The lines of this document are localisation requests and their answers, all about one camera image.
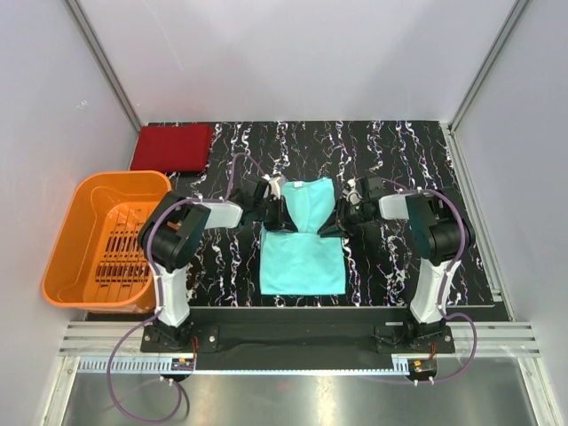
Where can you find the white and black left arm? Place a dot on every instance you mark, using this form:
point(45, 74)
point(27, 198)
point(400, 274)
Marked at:
point(172, 234)

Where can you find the folded red t shirt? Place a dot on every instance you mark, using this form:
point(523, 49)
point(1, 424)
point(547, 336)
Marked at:
point(183, 148)

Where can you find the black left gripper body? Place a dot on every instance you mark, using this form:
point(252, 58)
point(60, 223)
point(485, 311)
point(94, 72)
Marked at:
point(273, 212)

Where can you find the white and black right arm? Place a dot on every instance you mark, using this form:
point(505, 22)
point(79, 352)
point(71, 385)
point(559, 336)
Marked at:
point(441, 233)

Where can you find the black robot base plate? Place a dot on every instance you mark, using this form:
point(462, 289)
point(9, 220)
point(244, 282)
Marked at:
point(319, 334)

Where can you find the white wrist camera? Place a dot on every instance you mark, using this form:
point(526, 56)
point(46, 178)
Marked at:
point(274, 186)
point(350, 192)

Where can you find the orange plastic laundry basket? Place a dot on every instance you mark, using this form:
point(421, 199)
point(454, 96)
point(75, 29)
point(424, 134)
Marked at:
point(96, 264)

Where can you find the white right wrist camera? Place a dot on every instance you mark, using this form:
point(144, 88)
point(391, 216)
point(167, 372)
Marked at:
point(350, 192)

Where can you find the grey slotted cable duct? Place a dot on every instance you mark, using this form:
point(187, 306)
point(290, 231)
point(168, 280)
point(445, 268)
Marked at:
point(248, 366)

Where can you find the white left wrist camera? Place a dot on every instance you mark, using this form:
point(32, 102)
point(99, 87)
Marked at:
point(274, 186)

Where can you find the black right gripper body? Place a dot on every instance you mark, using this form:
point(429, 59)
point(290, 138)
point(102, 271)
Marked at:
point(347, 216)

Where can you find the teal t shirt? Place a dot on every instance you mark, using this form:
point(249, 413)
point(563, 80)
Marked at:
point(302, 263)

